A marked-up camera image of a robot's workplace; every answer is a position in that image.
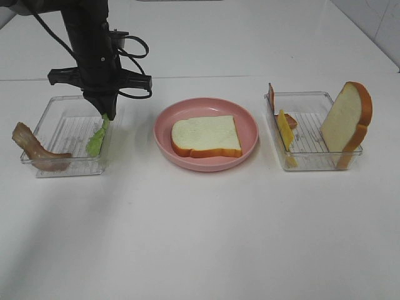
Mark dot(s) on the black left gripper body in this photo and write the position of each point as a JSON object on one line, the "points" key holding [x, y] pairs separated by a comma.
{"points": [[107, 76]]}

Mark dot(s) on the brown bacon strip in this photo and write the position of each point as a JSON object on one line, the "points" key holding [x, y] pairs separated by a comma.
{"points": [[34, 150]]}

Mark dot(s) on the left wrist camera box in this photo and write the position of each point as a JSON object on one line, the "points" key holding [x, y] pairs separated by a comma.
{"points": [[118, 38]]}

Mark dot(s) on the clear plastic tray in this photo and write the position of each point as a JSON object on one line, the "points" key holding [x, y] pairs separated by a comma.
{"points": [[308, 150], [66, 126]]}

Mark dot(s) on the pink round plate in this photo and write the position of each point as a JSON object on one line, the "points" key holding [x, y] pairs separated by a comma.
{"points": [[246, 128]]}

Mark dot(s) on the left clear plastic tray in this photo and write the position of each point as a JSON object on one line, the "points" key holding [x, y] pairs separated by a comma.
{"points": [[66, 126]]}

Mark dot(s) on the toast bread slice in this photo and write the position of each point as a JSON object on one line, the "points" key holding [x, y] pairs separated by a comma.
{"points": [[346, 124], [205, 137]]}

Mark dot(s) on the red ham bacon slice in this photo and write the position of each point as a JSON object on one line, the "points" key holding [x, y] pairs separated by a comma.
{"points": [[290, 120]]}

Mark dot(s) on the yellow cheese slice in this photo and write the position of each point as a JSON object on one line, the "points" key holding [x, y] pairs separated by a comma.
{"points": [[287, 137]]}

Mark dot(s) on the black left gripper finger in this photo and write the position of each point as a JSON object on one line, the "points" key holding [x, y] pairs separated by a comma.
{"points": [[109, 104], [98, 100]]}

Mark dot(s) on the green lettuce leaf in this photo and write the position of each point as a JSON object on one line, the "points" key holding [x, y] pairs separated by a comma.
{"points": [[93, 147]]}

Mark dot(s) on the right clear plastic tray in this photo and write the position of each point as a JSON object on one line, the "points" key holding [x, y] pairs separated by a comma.
{"points": [[308, 150]]}

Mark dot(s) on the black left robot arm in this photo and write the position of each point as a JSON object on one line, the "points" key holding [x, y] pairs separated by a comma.
{"points": [[96, 50]]}

